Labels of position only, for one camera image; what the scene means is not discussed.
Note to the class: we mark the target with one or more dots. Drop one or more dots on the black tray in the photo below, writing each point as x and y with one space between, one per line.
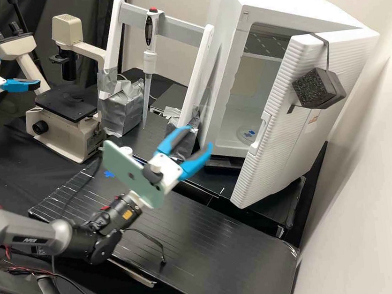
172 96

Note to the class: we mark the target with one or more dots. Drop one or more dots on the cream microscope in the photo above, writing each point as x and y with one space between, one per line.
63 128

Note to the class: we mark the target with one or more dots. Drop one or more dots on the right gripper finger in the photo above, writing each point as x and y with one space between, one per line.
197 162
173 137

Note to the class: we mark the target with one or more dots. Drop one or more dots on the incubator door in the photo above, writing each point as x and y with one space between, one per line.
270 145

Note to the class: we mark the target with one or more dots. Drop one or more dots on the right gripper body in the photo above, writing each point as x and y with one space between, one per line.
172 172

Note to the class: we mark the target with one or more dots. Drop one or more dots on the white incubator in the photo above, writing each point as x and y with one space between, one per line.
307 7

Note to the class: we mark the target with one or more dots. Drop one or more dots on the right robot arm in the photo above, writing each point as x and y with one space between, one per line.
32 233

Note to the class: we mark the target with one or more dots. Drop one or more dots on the white pipette stand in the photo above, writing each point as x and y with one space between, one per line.
176 24

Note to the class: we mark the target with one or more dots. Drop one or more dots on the pipette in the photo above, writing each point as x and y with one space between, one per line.
149 28

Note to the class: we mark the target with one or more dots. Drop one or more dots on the right wrist camera phone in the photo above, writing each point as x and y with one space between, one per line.
124 172

